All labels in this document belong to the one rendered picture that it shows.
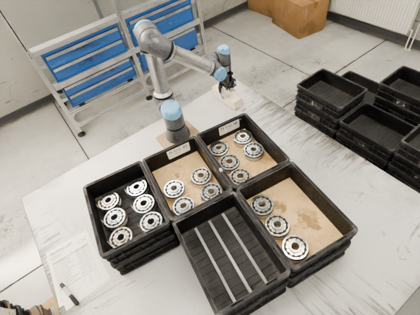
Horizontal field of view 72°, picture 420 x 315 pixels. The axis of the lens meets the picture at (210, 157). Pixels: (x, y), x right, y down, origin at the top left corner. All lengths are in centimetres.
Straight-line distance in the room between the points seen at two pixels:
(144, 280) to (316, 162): 104
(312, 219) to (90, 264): 103
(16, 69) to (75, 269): 272
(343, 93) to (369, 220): 121
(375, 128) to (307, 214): 123
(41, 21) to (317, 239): 334
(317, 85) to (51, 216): 207
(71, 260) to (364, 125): 206
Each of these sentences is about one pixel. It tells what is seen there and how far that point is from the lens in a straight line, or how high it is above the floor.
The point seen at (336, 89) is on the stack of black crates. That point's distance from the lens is 250.
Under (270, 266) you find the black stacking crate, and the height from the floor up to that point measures 83.
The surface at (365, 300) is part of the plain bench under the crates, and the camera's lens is 138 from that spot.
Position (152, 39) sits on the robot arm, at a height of 135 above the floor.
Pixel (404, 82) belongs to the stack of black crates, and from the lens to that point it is 270.
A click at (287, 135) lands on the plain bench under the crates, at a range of 179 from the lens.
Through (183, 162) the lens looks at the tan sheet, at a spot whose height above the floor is 83.
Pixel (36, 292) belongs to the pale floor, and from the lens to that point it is 254.
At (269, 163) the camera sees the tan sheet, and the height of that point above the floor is 83.
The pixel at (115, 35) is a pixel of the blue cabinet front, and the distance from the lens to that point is 305.
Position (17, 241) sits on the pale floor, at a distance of 286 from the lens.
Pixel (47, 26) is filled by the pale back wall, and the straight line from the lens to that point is 377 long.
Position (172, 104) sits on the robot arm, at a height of 96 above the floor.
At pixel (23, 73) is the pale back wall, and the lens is 389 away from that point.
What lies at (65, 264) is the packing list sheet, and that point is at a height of 70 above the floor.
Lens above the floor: 197
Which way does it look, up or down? 49 degrees down
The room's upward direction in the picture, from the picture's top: 12 degrees counter-clockwise
